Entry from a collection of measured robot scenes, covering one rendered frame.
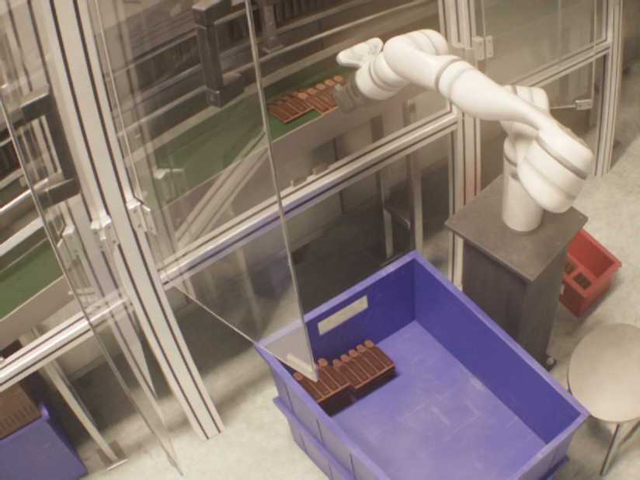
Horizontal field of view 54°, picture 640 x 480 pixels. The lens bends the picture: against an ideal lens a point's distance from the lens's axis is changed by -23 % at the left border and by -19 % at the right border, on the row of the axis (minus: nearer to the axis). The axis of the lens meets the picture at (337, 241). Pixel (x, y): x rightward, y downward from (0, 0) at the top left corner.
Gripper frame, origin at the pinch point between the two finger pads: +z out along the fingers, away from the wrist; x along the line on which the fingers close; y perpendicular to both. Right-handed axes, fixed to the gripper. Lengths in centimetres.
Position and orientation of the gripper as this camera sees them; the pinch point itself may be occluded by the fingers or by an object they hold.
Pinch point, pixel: (335, 95)
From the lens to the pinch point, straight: 146.1
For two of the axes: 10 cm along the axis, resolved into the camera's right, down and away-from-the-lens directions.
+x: 8.0, -5.0, 3.4
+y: 5.0, 8.6, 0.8
